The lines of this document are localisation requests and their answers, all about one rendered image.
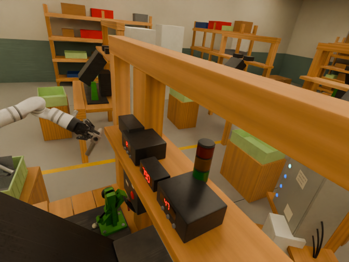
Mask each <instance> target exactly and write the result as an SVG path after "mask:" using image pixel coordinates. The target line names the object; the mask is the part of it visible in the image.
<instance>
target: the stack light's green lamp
mask: <svg viewBox="0 0 349 262"><path fill-rule="evenodd" d="M209 172H210V171H208V172H206V173H202V172H199V171H197V170H196V169H195V168H193V177H194V178H195V179H197V180H203V181H204V182H205V183H206V182H207V181H208V176H209Z"/></svg>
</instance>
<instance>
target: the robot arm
mask: <svg viewBox="0 0 349 262"><path fill-rule="evenodd" d="M45 106H46V102H45V100H44V99H43V98H42V97H38V96H34V97H30V98H28V99H26V100H24V101H22V102H20V103H19V104H17V105H15V106H11V107H8V108H4V109H2V110H0V128H1V127H3V126H6V125H8V124H11V123H14V122H16V121H19V120H22V119H24V118H26V116H27V115H28V114H29V113H31V114H33V115H34V116H36V117H40V118H43V119H47V120H50V121H52V122H54V123H56V124H58V125H59V126H61V127H63V128H65V129H67V130H69V131H71V132H74V133H75V134H76V135H77V137H76V139H80V140H88V139H92V137H93V135H91V134H89V133H88V132H91V133H93V134H94V133H95V134H97V135H99V136H100V135H101V134H100V132H98V131H96V130H95V126H94V125H93V124H92V123H91V121H90V120H89V119H86V120H85V121H84V122H83V121H80V120H79V119H77V118H76V116H77V114H78V111H77V110H74V111H73V113H72V115H70V114H67V113H65V112H63V111H61V110H59V109H57V108H51V109H49V108H46V107H45ZM86 124H87V125H86Z"/></svg>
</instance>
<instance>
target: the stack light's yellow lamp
mask: <svg viewBox="0 0 349 262"><path fill-rule="evenodd" d="M211 162H212V159H210V160H202V159H200V158H198V157H197V156H195V162H194V168H195V169H196V170H197V171H199V172H202V173H206V172H208V171H210V167H211Z"/></svg>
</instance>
